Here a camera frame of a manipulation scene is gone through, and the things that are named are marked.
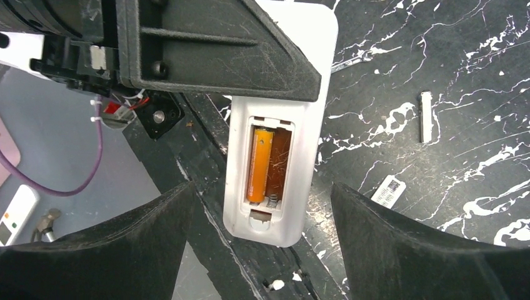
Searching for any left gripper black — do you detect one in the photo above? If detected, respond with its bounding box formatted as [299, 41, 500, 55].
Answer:
[29, 1, 142, 96]

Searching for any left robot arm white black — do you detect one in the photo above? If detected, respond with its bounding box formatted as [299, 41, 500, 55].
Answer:
[1, 1, 321, 102]

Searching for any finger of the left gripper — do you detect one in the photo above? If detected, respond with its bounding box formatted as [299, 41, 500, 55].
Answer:
[116, 1, 321, 102]

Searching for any remote battery cover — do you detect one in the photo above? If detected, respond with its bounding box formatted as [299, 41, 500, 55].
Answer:
[371, 175, 407, 209]

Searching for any white device outside table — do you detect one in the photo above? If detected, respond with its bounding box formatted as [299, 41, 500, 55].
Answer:
[1, 184, 40, 247]

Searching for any orange battery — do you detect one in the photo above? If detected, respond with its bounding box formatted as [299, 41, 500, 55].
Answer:
[246, 127, 274, 203]

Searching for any white remote control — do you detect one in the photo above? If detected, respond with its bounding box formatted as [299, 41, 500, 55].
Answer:
[222, 1, 338, 247]

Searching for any silver open-end wrench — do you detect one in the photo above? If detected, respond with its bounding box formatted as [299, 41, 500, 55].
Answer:
[331, 50, 374, 74]

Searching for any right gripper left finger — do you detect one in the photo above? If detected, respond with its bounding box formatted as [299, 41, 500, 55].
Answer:
[1, 182, 196, 299]

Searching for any claw hammer black handle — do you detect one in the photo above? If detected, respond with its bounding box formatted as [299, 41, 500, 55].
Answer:
[30, 208, 62, 243]

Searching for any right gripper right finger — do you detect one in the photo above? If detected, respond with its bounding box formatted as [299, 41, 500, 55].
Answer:
[331, 182, 529, 299]

